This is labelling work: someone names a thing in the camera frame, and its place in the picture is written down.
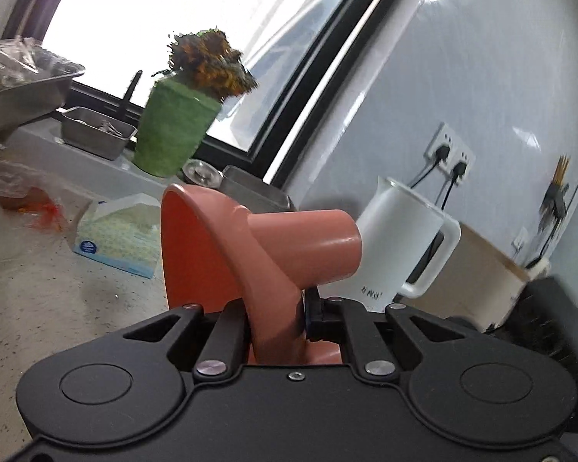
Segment white electric kettle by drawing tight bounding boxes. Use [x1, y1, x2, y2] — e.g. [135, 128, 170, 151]
[333, 177, 461, 312]

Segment small steel tray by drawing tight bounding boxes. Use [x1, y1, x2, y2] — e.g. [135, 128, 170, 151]
[61, 106, 136, 161]
[219, 166, 295, 214]

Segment cardboard box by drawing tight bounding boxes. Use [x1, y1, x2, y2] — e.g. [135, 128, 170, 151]
[402, 224, 529, 331]

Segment round steel lid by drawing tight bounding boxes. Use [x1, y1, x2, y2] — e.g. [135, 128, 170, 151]
[181, 159, 223, 189]

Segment tissue pack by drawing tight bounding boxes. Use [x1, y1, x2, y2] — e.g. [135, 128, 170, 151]
[73, 193, 160, 278]

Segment green flower pot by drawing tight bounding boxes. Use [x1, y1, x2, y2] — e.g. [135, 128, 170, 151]
[132, 77, 222, 177]

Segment dried flowers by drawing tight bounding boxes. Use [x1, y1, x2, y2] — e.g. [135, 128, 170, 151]
[154, 28, 258, 102]

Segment clear plastic bag with food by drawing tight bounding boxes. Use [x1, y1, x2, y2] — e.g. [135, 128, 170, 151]
[0, 159, 71, 233]

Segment large steel tray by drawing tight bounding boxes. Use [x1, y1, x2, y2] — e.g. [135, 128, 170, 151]
[0, 37, 85, 133]

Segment white wall socket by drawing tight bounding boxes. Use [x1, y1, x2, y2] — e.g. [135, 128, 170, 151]
[424, 123, 476, 185]

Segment chopstick holder on wall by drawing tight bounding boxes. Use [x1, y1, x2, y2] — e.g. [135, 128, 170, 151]
[539, 154, 570, 231]

